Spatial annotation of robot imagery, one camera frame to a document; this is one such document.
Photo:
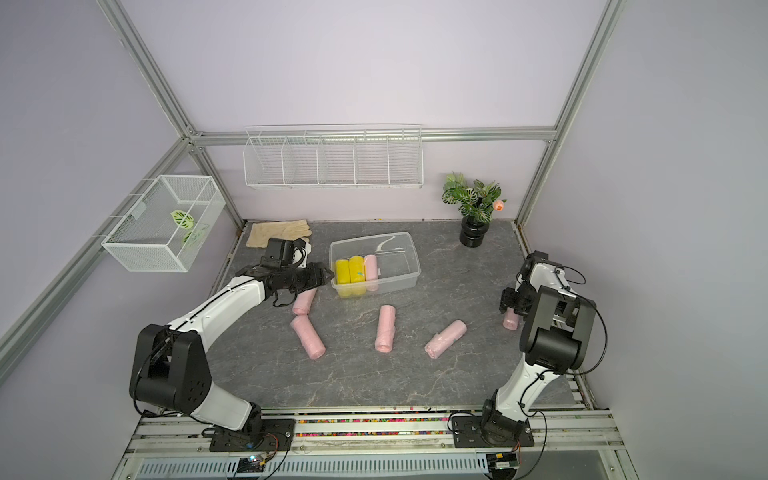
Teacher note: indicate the clear plastic storage box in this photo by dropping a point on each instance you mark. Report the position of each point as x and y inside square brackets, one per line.
[398, 262]

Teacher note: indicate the beige cloth glove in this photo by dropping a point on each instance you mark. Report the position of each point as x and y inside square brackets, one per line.
[262, 232]

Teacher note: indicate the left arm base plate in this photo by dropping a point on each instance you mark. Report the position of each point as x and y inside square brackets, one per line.
[270, 434]

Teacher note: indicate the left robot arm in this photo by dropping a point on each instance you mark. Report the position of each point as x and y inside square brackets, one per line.
[170, 367]

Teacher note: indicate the green leaf in basket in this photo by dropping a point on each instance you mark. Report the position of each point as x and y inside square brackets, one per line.
[183, 219]

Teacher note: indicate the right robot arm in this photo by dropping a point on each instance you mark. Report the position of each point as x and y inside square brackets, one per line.
[556, 323]

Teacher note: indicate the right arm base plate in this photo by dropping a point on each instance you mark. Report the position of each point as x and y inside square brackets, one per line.
[470, 431]

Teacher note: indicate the yellow trash bag roll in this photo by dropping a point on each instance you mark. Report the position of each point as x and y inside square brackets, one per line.
[357, 276]
[342, 277]

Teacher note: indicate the white wire wall shelf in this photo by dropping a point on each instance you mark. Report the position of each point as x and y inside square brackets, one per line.
[336, 156]

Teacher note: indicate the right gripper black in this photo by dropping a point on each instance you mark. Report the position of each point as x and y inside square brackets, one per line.
[508, 301]

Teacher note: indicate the white mesh basket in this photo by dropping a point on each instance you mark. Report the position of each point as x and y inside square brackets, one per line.
[147, 240]

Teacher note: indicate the potted green plant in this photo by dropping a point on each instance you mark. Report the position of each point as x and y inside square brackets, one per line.
[476, 201]

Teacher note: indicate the pink roll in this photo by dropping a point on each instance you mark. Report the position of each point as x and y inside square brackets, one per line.
[385, 329]
[511, 320]
[371, 272]
[443, 340]
[308, 336]
[303, 302]

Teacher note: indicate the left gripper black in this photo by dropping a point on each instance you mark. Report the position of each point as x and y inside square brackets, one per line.
[316, 277]

